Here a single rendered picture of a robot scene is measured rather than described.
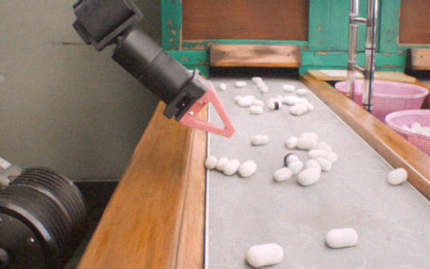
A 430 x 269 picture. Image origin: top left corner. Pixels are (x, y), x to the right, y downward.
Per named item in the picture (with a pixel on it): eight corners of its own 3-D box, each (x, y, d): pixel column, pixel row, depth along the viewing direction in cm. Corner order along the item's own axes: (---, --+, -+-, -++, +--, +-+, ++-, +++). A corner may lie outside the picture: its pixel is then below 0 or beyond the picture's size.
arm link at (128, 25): (69, 22, 66) (118, -17, 66) (81, 28, 78) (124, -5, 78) (122, 90, 69) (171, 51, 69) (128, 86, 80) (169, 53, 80)
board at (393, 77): (315, 80, 152) (315, 76, 152) (306, 73, 166) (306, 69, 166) (415, 81, 152) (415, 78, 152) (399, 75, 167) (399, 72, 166)
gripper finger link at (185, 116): (246, 110, 77) (199, 69, 75) (249, 121, 70) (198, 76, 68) (216, 142, 78) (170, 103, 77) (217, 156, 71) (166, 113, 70)
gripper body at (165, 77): (205, 75, 76) (168, 44, 75) (204, 87, 66) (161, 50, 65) (177, 107, 77) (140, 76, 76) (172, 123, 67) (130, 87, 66)
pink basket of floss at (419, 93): (399, 136, 122) (402, 99, 120) (315, 118, 141) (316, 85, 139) (440, 120, 140) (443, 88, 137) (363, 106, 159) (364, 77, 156)
